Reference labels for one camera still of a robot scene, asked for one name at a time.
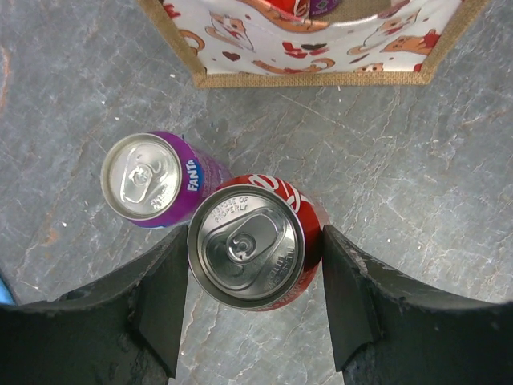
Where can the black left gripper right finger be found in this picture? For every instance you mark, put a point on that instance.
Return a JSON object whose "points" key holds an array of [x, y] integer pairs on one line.
{"points": [[389, 328]]}

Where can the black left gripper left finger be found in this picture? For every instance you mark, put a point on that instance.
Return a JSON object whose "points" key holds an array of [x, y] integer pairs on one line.
{"points": [[123, 328]]}

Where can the purple fanta can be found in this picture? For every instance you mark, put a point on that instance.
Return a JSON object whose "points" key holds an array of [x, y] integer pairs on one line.
{"points": [[317, 8], [156, 179]]}

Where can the red coke can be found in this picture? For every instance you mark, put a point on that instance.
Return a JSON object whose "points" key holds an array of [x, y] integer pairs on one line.
{"points": [[297, 8], [256, 243]]}

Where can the canvas bag with cat print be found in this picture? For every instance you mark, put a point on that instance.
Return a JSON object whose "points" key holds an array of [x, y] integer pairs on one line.
{"points": [[359, 43]]}

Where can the blue patterned cloth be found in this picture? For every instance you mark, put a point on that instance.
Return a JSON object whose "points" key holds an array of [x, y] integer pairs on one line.
{"points": [[6, 296]]}

